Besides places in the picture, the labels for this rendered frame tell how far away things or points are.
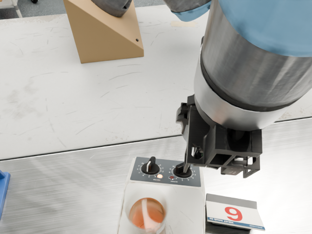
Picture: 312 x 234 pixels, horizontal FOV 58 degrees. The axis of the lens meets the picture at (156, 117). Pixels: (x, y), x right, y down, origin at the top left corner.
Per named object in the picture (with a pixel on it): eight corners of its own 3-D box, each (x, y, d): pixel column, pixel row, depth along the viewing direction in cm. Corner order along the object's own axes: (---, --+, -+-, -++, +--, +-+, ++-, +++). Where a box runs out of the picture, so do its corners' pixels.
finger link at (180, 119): (171, 133, 39) (182, 108, 30) (172, 122, 39) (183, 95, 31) (204, 137, 39) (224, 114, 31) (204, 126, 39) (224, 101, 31)
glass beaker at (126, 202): (170, 210, 41) (173, 189, 34) (162, 249, 38) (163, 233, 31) (131, 200, 42) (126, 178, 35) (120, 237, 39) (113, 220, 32)
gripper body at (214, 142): (179, 173, 33) (188, 145, 21) (185, 105, 36) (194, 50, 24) (246, 179, 32) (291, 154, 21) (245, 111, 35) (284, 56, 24)
